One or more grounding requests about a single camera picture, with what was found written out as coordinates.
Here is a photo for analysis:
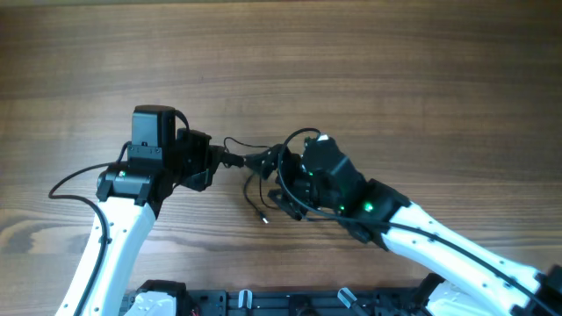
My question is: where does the black cable bundle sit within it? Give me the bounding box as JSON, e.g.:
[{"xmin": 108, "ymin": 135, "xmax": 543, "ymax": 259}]
[{"xmin": 221, "ymin": 136, "xmax": 286, "ymax": 225}]

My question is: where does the camera black cable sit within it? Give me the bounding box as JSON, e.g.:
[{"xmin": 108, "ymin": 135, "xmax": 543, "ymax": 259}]
[
  {"xmin": 47, "ymin": 161, "xmax": 122, "ymax": 316},
  {"xmin": 276, "ymin": 127, "xmax": 562, "ymax": 316}
]

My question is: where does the left camera black cable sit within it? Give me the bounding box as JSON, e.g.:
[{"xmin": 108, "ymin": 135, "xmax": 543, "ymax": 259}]
[{"xmin": 47, "ymin": 161, "xmax": 122, "ymax": 316}]

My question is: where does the right camera black cable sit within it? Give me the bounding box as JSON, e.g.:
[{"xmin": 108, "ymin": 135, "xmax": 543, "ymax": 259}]
[{"xmin": 276, "ymin": 127, "xmax": 562, "ymax": 316}]

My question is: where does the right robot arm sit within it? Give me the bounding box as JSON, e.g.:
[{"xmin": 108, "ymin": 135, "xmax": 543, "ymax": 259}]
[{"xmin": 244, "ymin": 133, "xmax": 561, "ymax": 315}]

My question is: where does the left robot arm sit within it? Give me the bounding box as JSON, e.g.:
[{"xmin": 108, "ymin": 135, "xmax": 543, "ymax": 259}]
[{"xmin": 57, "ymin": 105, "xmax": 226, "ymax": 315}]

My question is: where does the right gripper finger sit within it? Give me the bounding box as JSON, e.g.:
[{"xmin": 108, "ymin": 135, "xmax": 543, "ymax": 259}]
[
  {"xmin": 244, "ymin": 144, "xmax": 282, "ymax": 180},
  {"xmin": 268, "ymin": 189, "xmax": 306, "ymax": 221}
]

